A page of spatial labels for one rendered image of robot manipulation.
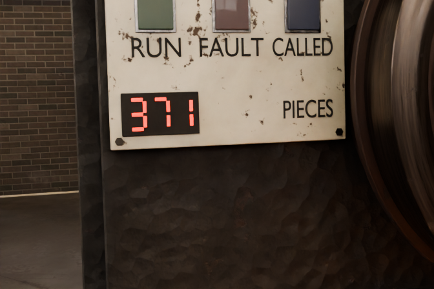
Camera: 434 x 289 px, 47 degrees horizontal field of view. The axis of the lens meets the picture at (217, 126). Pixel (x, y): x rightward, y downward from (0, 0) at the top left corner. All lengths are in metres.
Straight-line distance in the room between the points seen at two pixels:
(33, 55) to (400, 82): 6.23
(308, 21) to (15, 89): 6.11
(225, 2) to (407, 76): 0.20
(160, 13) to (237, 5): 0.08
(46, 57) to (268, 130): 6.06
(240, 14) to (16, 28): 6.14
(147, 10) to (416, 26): 0.25
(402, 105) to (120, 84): 0.27
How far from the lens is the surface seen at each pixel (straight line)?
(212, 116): 0.53
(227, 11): 0.53
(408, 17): 0.46
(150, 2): 0.52
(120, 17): 0.52
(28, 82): 6.56
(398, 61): 0.46
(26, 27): 6.62
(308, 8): 0.56
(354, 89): 0.51
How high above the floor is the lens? 1.11
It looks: 3 degrees down
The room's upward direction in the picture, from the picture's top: 2 degrees counter-clockwise
